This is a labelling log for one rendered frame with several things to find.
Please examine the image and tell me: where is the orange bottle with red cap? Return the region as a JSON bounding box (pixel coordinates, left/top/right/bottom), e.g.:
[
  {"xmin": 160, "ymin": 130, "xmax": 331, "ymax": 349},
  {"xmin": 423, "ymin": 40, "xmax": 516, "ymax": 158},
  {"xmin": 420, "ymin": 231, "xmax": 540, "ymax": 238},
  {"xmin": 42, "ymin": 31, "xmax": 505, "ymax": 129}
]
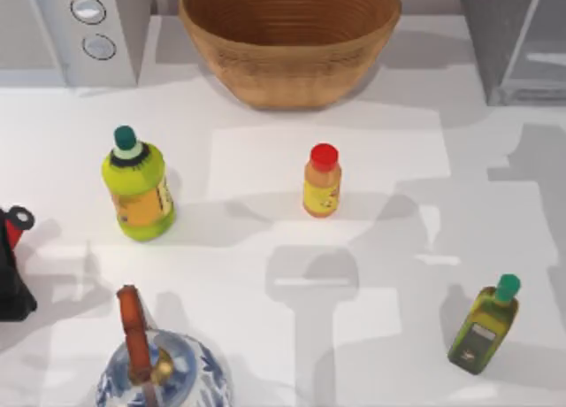
[{"xmin": 302, "ymin": 143, "xmax": 343, "ymax": 219}]

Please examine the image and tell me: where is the yellow-green bottle with green cap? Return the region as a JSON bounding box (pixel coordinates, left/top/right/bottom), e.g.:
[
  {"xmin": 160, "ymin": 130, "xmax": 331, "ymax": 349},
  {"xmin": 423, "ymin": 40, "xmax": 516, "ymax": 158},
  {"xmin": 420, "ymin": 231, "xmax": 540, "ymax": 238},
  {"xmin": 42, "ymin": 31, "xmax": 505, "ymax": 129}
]
[{"xmin": 102, "ymin": 125, "xmax": 177, "ymax": 243}]

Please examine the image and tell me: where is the brown woven basket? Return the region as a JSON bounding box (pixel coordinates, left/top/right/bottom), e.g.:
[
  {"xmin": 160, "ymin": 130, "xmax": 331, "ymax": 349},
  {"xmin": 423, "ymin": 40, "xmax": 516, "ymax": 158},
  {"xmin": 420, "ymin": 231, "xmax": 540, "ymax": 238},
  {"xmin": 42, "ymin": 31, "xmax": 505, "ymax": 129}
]
[{"xmin": 178, "ymin": 0, "xmax": 403, "ymax": 111}]

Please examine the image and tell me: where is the blue and white teapot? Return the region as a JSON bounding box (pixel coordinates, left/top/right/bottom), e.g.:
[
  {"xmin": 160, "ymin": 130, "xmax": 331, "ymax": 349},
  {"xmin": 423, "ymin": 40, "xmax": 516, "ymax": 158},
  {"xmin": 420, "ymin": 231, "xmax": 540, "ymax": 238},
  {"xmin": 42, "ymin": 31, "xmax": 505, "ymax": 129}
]
[{"xmin": 96, "ymin": 284, "xmax": 234, "ymax": 407}]

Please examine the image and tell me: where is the small microwave knob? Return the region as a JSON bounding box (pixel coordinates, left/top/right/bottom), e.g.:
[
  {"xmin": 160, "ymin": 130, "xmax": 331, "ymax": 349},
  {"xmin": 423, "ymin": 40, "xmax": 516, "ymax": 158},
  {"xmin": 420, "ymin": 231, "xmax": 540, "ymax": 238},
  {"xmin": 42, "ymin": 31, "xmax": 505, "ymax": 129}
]
[{"xmin": 81, "ymin": 33, "xmax": 119, "ymax": 61}]

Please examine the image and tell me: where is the olive green square bottle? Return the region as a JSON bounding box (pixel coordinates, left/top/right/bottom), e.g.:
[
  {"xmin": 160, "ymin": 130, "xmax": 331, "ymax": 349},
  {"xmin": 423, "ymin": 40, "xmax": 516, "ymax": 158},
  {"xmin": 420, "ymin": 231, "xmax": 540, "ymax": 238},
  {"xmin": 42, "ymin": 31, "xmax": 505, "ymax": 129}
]
[{"xmin": 447, "ymin": 273, "xmax": 522, "ymax": 374}]

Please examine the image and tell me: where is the large microwave knob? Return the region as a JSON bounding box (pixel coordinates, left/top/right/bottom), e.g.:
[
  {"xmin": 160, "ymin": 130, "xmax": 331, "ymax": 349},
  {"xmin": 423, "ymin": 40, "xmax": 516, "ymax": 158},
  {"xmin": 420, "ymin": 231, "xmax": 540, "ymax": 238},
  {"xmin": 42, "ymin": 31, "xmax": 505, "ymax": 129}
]
[{"xmin": 70, "ymin": 0, "xmax": 108, "ymax": 24}]

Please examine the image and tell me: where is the black and red object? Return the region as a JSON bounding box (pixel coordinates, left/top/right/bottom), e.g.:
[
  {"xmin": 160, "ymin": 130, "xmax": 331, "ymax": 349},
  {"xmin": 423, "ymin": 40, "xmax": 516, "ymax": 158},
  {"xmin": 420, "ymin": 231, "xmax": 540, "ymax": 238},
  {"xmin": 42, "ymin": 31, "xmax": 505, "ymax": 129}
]
[{"xmin": 0, "ymin": 204, "xmax": 39, "ymax": 323}]

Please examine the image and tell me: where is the pale microwave oven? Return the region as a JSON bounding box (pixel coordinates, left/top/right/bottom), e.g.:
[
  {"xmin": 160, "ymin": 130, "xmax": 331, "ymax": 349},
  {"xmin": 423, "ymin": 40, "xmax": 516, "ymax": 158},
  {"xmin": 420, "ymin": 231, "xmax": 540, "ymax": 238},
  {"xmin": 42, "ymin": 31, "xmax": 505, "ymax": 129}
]
[{"xmin": 0, "ymin": 0, "xmax": 154, "ymax": 89}]

